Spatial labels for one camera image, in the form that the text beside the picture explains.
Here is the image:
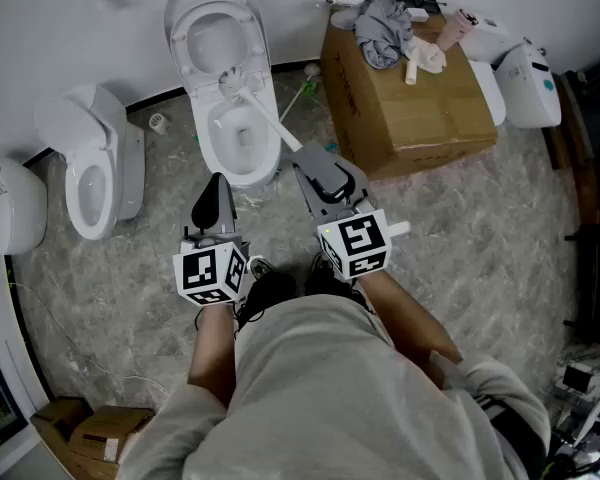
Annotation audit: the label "large cardboard box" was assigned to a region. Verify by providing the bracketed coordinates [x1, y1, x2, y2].
[319, 7, 499, 182]

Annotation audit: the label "person's right forearm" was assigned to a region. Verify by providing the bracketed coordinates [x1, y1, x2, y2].
[359, 267, 465, 369]

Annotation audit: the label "white floor cable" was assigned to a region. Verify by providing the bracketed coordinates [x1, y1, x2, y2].
[8, 280, 172, 395]

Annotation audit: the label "white tankless toilet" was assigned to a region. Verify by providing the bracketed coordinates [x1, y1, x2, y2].
[163, 0, 284, 190]

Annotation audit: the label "person's grey sweatshirt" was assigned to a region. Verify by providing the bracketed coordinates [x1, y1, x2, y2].
[117, 295, 554, 480]

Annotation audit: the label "white flat panel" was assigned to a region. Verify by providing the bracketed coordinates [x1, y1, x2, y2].
[469, 60, 507, 127]

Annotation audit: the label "pink bottle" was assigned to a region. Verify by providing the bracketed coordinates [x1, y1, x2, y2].
[436, 9, 477, 52]

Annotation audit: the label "white round-head stick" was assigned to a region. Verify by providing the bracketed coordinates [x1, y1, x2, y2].
[278, 61, 324, 122]

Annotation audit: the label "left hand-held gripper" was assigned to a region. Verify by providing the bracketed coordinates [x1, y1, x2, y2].
[172, 172, 252, 308]

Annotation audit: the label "cluttered equipment desk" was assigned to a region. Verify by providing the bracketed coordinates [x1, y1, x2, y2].
[544, 342, 600, 480]

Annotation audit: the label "white toilet with boxy tank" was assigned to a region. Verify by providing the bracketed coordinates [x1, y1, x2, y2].
[32, 82, 146, 242]

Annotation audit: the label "person's left shoe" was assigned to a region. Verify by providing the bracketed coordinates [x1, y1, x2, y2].
[247, 255, 277, 280]

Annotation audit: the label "white toilet brush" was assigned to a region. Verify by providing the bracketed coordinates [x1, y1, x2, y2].
[217, 66, 304, 153]

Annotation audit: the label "grey crumpled cloth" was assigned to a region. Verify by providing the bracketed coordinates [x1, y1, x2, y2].
[354, 0, 414, 70]

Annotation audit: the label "white egg-shaped toilet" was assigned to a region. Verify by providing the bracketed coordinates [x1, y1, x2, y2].
[0, 156, 49, 257]

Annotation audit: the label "person's black trousers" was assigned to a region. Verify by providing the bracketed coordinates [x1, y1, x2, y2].
[237, 270, 369, 329]

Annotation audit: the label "white ceramic tank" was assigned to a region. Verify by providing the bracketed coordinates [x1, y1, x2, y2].
[459, 10, 512, 65]

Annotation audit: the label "white short tube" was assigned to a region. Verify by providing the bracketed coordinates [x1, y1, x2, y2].
[404, 47, 422, 86]

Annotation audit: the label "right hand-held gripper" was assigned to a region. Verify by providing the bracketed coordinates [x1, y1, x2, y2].
[292, 141, 411, 280]

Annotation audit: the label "person's left forearm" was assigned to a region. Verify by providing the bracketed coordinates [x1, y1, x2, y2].
[187, 300, 241, 409]

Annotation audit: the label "cream cloth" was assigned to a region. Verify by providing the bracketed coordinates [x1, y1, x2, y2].
[407, 35, 449, 75]

